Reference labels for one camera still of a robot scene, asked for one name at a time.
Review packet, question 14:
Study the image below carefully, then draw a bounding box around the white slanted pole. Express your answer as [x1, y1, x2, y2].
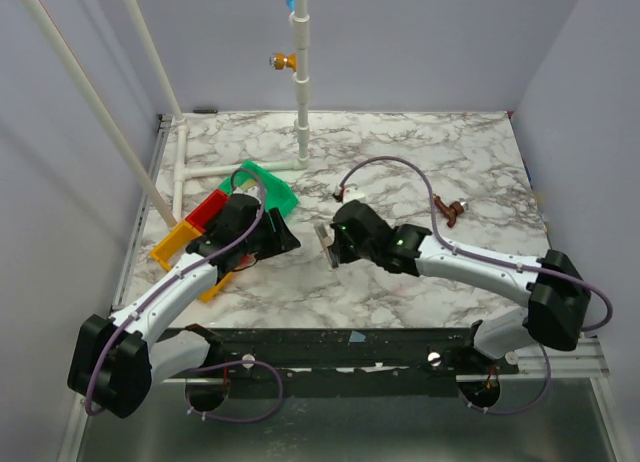
[19, 0, 177, 228]

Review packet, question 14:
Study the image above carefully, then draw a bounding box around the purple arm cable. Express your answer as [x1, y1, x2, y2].
[339, 156, 614, 416]
[83, 166, 284, 424]

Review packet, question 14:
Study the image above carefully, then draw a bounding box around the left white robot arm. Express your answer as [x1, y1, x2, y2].
[67, 193, 301, 418]

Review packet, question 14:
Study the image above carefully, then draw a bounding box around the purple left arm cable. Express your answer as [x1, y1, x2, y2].
[83, 166, 284, 424]

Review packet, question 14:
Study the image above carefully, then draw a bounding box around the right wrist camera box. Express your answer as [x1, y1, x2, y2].
[333, 185, 366, 204]

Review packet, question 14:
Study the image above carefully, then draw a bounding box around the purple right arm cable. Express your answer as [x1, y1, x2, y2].
[339, 156, 614, 416]

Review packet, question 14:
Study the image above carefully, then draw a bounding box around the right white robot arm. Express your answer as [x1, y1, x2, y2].
[328, 200, 591, 374]

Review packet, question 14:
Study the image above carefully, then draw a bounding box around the yellow plastic bin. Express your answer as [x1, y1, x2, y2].
[150, 220, 234, 303]

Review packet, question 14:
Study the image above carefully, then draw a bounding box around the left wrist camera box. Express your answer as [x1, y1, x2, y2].
[233, 179, 261, 200]

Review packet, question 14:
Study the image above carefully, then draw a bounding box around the green plastic bin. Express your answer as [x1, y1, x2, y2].
[218, 161, 299, 218]

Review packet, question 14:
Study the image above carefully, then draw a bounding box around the white pvc pipe frame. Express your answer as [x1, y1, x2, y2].
[114, 0, 312, 223]

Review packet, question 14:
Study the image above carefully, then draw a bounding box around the red plastic bin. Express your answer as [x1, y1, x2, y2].
[185, 189, 229, 234]

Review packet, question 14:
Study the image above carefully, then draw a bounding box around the black table front rail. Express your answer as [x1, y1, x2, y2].
[188, 325, 518, 399]

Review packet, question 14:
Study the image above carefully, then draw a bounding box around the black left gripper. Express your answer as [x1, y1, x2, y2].
[240, 208, 301, 261]

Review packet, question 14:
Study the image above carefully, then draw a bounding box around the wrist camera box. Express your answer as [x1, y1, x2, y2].
[233, 179, 261, 200]
[333, 185, 366, 204]

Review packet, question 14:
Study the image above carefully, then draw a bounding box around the beige card holder wallet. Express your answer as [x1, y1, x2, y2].
[314, 223, 338, 269]

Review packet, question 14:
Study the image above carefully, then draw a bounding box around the orange knob on pipe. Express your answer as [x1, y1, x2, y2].
[269, 53, 297, 72]

